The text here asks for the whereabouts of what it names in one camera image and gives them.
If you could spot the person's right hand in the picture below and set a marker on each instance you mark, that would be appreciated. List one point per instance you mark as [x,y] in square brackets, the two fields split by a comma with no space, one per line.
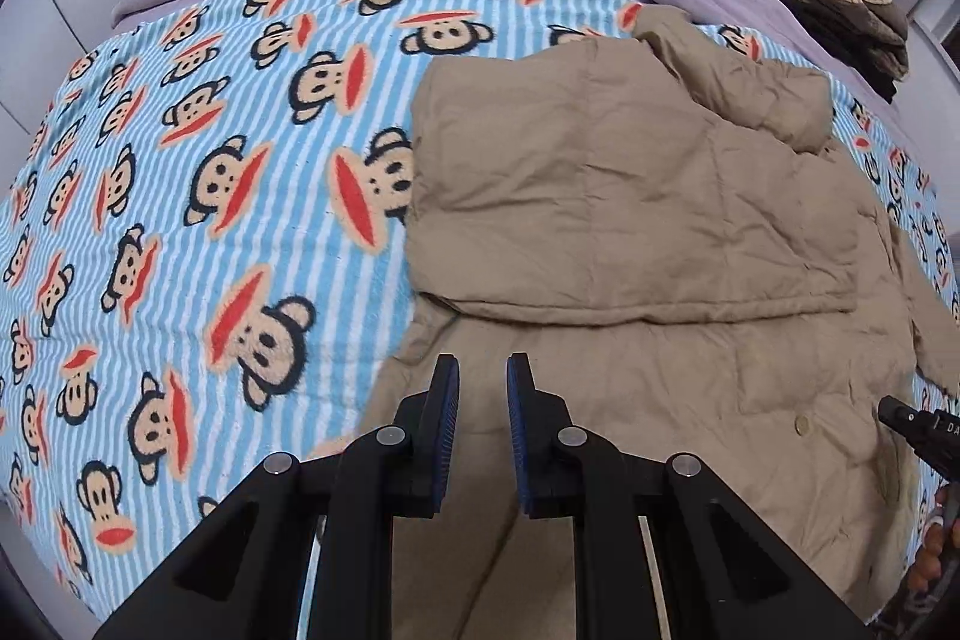
[936,539]

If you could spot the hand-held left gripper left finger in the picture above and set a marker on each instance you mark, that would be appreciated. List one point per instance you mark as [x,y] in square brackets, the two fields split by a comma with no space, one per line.
[444,419]

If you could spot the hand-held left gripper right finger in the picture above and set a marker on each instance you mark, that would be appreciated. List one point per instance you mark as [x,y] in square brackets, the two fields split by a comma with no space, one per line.
[519,419]

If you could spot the monkey print striped blanket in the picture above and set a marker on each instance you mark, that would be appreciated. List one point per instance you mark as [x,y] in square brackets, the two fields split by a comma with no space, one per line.
[202,220]

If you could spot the dark folded clothes pile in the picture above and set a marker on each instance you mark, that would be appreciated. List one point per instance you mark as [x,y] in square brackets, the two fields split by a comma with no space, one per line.
[847,29]

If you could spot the beige padded jacket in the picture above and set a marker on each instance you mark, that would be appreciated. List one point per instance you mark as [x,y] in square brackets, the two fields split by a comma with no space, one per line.
[645,220]

